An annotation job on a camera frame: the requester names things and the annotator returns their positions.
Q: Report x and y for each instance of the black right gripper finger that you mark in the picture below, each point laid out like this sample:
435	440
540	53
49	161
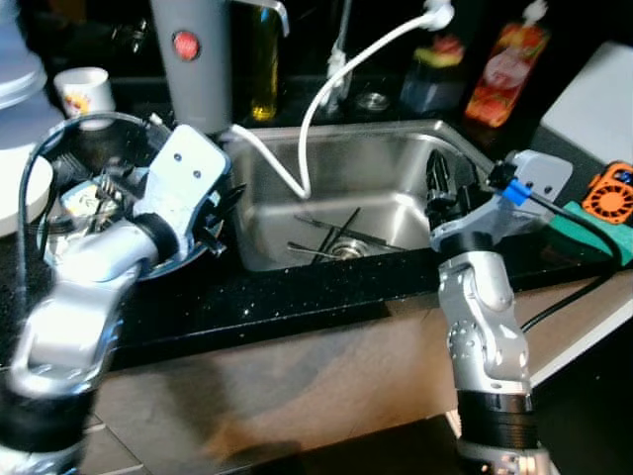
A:
433	178
449	180

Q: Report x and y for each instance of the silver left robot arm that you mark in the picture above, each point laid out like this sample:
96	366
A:
89	277

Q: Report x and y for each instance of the chrome kitchen faucet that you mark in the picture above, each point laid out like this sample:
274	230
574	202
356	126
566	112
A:
343	25

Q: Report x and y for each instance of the stainless steel sink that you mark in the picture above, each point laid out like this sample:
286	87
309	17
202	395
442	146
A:
396	168

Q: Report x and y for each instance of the black chopstick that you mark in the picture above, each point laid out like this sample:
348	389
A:
346	226
309	249
376	237

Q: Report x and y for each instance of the dark jar with yellow lid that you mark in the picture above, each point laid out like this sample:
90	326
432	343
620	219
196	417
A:
433	84

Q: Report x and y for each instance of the metal sink drain strainer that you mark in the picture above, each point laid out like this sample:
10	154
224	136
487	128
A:
348	249

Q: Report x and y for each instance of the red orange refill pouch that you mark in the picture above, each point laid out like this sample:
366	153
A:
506	74

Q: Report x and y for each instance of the round metal bowl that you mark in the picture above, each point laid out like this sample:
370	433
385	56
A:
99	158

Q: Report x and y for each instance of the grey canister with red logo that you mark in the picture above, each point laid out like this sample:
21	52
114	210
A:
193	84

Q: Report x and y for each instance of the green sponge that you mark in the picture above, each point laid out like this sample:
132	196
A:
584	237

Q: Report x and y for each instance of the olive oil glass bottle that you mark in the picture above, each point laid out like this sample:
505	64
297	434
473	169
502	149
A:
264	79

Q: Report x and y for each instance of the orange black gadget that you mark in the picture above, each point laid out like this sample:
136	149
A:
608	193

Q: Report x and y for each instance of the white flat board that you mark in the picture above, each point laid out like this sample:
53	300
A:
593	104

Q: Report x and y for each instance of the white printed cup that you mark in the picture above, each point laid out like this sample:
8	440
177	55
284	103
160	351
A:
84	94

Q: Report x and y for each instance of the large white plate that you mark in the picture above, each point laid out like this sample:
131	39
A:
15	188

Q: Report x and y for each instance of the white plate stack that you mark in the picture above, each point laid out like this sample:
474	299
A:
18	69

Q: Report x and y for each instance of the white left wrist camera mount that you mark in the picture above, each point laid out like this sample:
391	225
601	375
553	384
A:
188	163

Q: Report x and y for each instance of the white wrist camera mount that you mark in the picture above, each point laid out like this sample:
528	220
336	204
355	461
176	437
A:
188	163
539	173

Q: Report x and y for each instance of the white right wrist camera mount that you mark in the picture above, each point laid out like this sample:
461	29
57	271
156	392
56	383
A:
539	173

